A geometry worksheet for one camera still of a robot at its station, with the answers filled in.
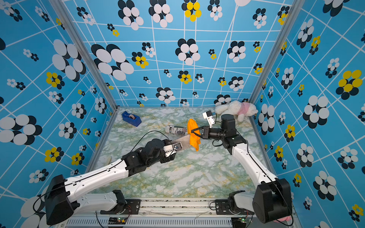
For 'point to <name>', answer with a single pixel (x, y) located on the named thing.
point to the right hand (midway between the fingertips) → (194, 132)
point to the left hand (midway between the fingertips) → (174, 144)
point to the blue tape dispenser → (132, 118)
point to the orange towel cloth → (195, 140)
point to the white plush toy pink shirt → (239, 109)
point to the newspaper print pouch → (174, 129)
